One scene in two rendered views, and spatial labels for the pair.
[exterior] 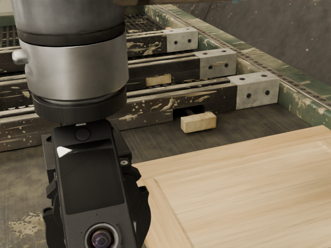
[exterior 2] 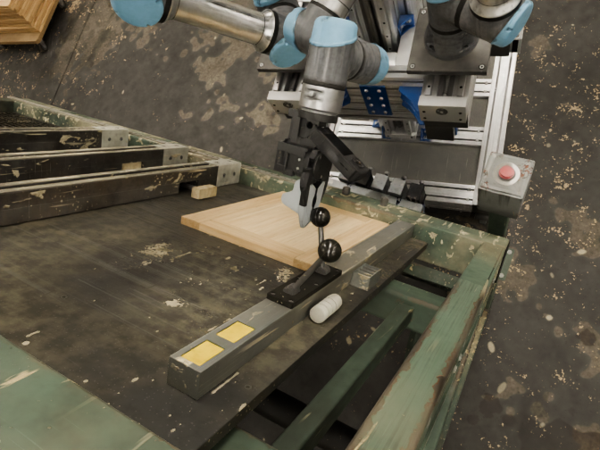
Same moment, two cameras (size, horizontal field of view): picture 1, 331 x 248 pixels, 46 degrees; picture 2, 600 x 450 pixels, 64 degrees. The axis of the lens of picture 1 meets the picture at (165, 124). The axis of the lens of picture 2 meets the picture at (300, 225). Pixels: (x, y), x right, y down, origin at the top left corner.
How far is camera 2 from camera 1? 0.76 m
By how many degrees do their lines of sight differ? 43
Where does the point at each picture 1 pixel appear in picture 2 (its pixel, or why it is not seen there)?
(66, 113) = (331, 119)
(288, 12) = (156, 128)
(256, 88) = (229, 170)
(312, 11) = (182, 127)
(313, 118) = (274, 187)
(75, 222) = (347, 157)
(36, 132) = (83, 197)
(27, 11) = (331, 75)
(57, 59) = (337, 95)
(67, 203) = (341, 152)
